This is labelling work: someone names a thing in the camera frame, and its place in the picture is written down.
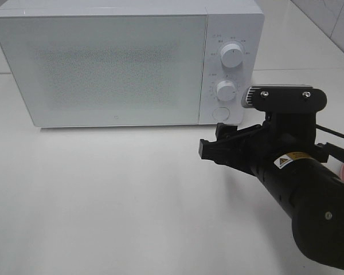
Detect lower white timer knob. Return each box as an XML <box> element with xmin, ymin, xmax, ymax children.
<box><xmin>216</xmin><ymin>80</ymin><xmax>237</xmax><ymax>101</ymax></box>

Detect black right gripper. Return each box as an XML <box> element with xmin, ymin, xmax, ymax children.
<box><xmin>199</xmin><ymin>112</ymin><xmax>330</xmax><ymax>175</ymax></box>

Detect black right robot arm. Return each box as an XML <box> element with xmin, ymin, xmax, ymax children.
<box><xmin>199</xmin><ymin>113</ymin><xmax>344</xmax><ymax>270</ymax></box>

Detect white microwave oven body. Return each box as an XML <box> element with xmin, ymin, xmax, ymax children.
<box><xmin>0</xmin><ymin>1</ymin><xmax>264</xmax><ymax>125</ymax></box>

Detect upper white power knob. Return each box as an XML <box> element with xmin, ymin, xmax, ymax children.
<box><xmin>220</xmin><ymin>41</ymin><xmax>243</xmax><ymax>68</ymax></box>

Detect white microwave door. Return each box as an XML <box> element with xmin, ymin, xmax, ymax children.
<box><xmin>0</xmin><ymin>15</ymin><xmax>206</xmax><ymax>127</ymax></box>

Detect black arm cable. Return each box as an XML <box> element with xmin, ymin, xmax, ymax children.
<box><xmin>314</xmin><ymin>123</ymin><xmax>344</xmax><ymax>166</ymax></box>

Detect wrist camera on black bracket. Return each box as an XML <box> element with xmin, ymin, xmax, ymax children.
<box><xmin>241</xmin><ymin>84</ymin><xmax>327</xmax><ymax>114</ymax></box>

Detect round door release button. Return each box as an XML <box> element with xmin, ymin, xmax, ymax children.
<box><xmin>212</xmin><ymin>107</ymin><xmax>230</xmax><ymax>122</ymax></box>

